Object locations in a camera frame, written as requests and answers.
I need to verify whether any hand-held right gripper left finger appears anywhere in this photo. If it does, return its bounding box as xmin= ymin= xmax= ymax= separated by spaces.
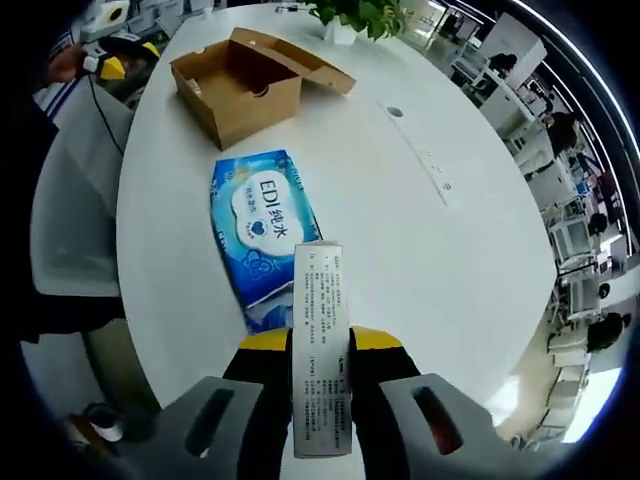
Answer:
xmin=164 ymin=328 xmax=296 ymax=480

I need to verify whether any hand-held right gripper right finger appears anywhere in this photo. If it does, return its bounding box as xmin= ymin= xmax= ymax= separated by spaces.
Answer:
xmin=347 ymin=324 xmax=506 ymax=480

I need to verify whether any white blue medicine box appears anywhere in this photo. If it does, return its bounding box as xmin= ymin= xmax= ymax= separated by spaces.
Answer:
xmin=292 ymin=240 xmax=357 ymax=460

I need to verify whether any brown cardboard shoe box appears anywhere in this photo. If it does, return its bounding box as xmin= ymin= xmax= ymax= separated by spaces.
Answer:
xmin=168 ymin=27 xmax=357 ymax=152

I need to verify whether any blue wet wipes pack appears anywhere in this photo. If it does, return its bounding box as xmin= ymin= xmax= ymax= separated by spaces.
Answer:
xmin=208 ymin=148 xmax=325 ymax=335

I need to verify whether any person's left hand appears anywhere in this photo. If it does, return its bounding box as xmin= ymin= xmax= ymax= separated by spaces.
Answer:
xmin=51 ymin=42 xmax=92 ymax=84

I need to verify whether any black object with white spot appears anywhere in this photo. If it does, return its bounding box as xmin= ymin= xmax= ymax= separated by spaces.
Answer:
xmin=67 ymin=402 xmax=156 ymax=446

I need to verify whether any grey chair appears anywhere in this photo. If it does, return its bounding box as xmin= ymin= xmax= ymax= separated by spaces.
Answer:
xmin=32 ymin=132 xmax=129 ymax=299

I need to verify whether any green potted plant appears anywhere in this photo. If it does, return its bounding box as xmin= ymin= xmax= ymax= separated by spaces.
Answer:
xmin=302 ymin=0 xmax=406 ymax=44

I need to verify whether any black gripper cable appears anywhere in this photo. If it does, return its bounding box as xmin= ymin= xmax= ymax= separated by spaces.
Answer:
xmin=88 ymin=73 xmax=125 ymax=155

